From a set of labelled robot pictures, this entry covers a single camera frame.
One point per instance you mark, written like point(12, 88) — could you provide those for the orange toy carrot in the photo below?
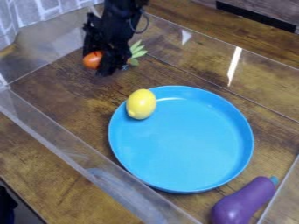
point(92, 60)

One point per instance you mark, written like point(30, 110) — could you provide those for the blue round plate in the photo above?
point(191, 147)

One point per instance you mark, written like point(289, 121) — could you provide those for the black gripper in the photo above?
point(107, 35)

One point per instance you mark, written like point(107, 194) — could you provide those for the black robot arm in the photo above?
point(110, 31)

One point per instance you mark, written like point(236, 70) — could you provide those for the yellow toy lemon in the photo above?
point(140, 104)

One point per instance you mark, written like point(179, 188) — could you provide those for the purple toy eggplant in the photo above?
point(235, 208)

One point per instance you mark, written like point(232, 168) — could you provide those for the clear acrylic enclosure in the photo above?
point(56, 105)

